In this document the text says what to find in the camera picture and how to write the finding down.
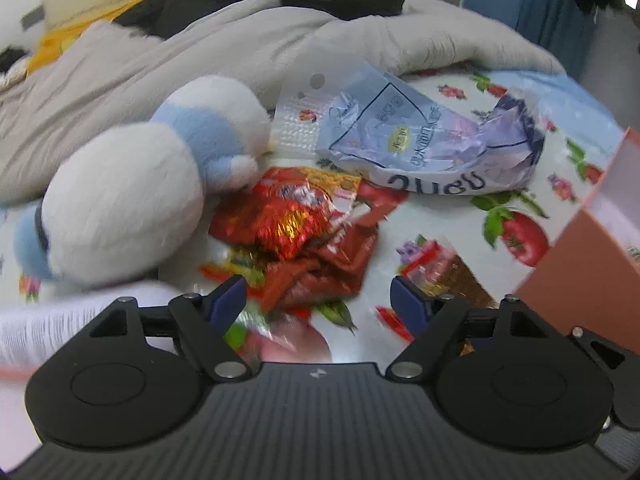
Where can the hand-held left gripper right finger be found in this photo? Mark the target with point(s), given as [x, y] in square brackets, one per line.
[407, 305]

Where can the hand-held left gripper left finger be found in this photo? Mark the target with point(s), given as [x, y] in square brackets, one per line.
[227, 300]

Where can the yellow cloth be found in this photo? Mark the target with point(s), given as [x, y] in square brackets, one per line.
[65, 42]

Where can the blue board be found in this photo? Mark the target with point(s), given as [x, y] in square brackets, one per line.
[555, 5]

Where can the fruit print sheet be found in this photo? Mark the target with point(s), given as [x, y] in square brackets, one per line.
[440, 220]

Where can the light blue crumpled bag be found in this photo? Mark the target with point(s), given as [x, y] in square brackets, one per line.
[425, 140]

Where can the clear blister packet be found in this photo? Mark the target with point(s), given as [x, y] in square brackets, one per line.
[300, 115]

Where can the white and blue plush toy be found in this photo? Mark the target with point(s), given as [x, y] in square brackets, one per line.
[125, 200]

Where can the dark red snack packet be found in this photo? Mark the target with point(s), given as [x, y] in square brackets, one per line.
[325, 270]

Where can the pink cardboard box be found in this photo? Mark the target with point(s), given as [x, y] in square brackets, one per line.
[585, 260]

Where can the grey blanket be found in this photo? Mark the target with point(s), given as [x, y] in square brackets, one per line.
[200, 55]

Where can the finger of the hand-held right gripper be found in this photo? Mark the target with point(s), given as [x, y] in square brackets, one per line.
[600, 350]

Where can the red shiny snack packet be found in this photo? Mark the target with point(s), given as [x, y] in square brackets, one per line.
[285, 210]

